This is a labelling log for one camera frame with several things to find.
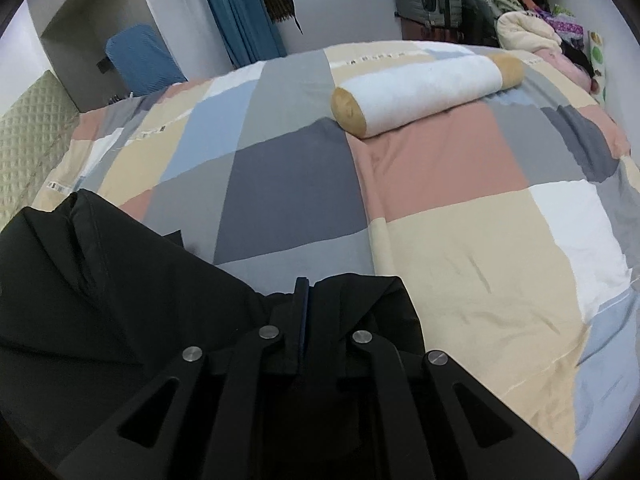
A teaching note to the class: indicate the blue covered chair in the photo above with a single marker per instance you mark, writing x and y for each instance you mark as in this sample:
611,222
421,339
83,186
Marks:
142,60

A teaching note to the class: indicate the grey wooden wardrobe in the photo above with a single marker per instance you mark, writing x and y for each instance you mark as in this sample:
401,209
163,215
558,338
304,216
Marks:
100,0

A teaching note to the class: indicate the white and tan bolster pillow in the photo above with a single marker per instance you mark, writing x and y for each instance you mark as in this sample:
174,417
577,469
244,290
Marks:
425,92

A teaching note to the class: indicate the dark wooden cabinet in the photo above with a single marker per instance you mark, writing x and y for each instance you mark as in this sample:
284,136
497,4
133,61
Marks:
430,30

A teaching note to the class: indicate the patchwork checked bedspread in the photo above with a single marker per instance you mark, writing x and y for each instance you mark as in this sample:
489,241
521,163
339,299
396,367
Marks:
450,240

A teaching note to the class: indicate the cream fleece blanket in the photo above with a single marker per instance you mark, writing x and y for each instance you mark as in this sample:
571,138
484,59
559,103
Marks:
525,30

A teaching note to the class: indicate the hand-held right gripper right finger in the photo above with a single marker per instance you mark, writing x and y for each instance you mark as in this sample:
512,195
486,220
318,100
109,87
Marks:
365,360

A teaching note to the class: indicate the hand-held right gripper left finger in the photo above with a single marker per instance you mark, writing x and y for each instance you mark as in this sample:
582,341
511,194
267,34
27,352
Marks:
300,320

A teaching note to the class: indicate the black wall outlet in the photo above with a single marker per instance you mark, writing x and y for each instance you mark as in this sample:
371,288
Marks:
103,65

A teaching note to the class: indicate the pink cloth bundle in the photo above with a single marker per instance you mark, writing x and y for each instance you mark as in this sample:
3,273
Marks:
565,67

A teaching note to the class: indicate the polka dot pillow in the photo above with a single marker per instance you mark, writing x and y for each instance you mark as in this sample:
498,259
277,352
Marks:
597,60

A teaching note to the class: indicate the black puffer jacket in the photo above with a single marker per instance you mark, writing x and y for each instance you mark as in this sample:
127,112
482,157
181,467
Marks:
100,285

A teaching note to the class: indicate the blue curtain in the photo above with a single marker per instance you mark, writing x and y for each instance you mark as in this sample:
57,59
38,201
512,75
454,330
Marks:
240,15

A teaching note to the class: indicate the cream quilted headboard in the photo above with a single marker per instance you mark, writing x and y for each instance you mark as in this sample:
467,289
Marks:
30,135

